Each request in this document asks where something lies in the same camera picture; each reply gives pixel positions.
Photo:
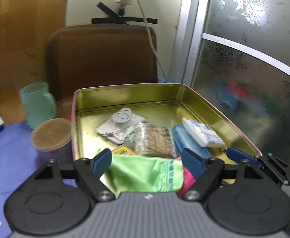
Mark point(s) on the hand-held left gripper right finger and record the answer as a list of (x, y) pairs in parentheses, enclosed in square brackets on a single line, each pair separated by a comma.
[(193, 162)]

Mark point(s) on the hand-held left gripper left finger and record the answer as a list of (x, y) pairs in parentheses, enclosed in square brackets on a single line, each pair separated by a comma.
[(101, 162)]

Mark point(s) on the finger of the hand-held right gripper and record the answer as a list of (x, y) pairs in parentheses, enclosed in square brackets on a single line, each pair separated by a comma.
[(238, 153)]

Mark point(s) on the pink knitted scrunchie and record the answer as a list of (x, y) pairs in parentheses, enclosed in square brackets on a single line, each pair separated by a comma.
[(187, 181)]

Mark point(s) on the blue glasses case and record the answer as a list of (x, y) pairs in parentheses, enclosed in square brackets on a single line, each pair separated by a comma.
[(192, 141)]

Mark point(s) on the yellow packet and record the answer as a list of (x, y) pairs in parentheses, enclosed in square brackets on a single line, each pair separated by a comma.
[(122, 150)]

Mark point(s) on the white and blue tissue pack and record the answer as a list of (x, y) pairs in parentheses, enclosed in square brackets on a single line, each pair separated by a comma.
[(202, 132)]

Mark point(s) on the green cloth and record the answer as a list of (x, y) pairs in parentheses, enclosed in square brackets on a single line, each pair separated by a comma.
[(140, 173)]

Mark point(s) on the clear plastic charger packet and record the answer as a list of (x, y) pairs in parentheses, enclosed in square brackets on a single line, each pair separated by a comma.
[(120, 124)]

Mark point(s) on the clear packet of wooden sticks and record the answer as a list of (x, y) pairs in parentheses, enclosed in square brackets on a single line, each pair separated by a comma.
[(155, 138)]

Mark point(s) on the round can with tan lid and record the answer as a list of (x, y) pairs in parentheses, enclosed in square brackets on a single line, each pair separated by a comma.
[(52, 138)]

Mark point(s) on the green plastic mug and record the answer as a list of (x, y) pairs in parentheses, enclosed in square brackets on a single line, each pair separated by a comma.
[(37, 106)]

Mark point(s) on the blue tablecloth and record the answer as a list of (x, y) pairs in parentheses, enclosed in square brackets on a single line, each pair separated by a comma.
[(6, 158)]

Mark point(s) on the frosted sliding door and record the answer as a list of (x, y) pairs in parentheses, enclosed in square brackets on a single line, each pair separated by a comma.
[(254, 54)]

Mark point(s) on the brown chair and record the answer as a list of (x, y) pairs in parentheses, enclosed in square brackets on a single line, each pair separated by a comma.
[(97, 59)]

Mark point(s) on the black tape strips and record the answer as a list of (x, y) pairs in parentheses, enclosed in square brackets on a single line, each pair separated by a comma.
[(125, 20)]

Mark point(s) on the wooden board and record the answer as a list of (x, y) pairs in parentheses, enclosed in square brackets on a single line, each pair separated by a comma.
[(23, 29)]

